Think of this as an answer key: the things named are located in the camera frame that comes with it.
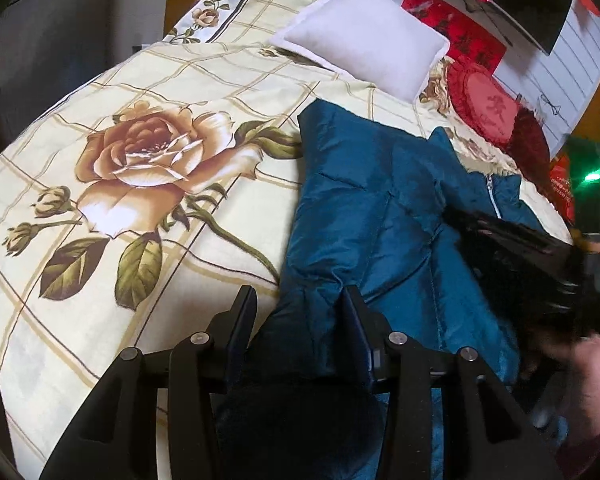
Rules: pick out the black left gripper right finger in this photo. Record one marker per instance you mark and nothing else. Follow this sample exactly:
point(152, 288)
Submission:
point(485, 433)

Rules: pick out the dark red velvet cushion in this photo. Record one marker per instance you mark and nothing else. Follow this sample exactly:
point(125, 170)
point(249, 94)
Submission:
point(528, 148)

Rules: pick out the red wall banner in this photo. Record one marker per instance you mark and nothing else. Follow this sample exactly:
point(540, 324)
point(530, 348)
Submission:
point(469, 41)

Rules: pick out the red heart-shaped cushion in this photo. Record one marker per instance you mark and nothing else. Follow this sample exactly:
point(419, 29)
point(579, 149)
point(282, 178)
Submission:
point(481, 102)

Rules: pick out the person's right hand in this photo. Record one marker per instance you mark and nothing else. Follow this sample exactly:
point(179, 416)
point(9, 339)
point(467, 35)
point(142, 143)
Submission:
point(582, 357)

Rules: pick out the floral cream bed quilt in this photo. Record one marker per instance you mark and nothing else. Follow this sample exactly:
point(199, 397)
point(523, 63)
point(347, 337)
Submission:
point(134, 209)

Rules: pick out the blue down jacket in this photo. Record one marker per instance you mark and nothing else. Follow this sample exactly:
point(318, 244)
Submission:
point(370, 215)

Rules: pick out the white square pillow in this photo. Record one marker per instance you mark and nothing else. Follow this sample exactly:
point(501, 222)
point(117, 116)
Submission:
point(370, 40)

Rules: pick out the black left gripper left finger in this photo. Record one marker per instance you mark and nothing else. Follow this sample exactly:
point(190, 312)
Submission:
point(113, 435)

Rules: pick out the red shopping bag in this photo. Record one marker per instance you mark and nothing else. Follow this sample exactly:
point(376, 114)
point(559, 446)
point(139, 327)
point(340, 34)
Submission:
point(560, 183)

